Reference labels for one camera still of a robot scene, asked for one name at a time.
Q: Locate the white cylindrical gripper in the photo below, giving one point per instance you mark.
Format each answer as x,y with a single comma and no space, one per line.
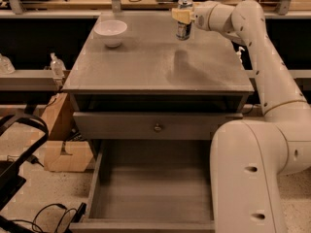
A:
200,17

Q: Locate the silver blue redbull can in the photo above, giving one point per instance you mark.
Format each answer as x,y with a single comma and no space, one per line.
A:
183,30

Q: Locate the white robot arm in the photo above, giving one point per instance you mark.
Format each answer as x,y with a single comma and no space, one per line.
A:
247,156

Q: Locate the grey wooden drawer cabinet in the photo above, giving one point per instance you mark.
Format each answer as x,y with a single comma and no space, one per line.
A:
154,72

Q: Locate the closed grey upper drawer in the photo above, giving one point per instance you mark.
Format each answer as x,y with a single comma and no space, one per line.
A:
150,126

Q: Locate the open grey lower drawer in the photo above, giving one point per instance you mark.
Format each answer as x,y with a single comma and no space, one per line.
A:
149,186

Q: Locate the small white pump bottle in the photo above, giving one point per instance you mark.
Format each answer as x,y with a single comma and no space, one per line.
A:
239,53

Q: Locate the white ceramic bowl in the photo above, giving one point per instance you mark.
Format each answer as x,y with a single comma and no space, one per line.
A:
111,32

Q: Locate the clear plastic pump bottle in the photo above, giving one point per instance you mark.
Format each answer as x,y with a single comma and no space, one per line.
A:
57,66

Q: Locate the cardboard box on floor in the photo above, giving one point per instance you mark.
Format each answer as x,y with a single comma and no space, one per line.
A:
61,153

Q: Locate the clear plastic bottle far left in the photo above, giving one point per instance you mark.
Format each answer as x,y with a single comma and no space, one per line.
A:
6,66

